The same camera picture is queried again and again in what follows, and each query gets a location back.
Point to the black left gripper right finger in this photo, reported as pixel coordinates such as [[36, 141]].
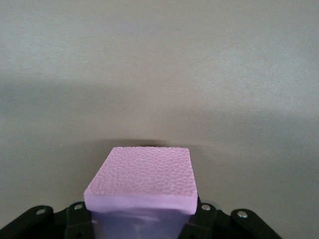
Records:
[[224, 226]]

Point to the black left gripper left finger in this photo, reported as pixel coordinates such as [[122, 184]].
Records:
[[62, 224]]

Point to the pink foam block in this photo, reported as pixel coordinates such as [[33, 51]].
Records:
[[144, 174]]

